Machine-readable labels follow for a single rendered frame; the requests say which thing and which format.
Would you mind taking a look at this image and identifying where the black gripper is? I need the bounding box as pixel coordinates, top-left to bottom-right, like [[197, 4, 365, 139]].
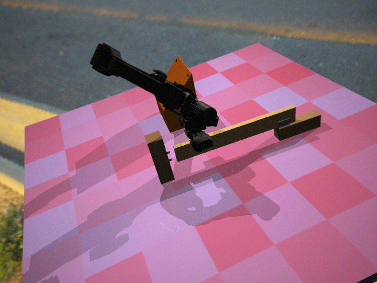
[[179, 116, 214, 152]]

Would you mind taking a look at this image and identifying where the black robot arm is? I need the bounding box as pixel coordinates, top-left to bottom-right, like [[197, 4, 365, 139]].
[[90, 43, 219, 130]]

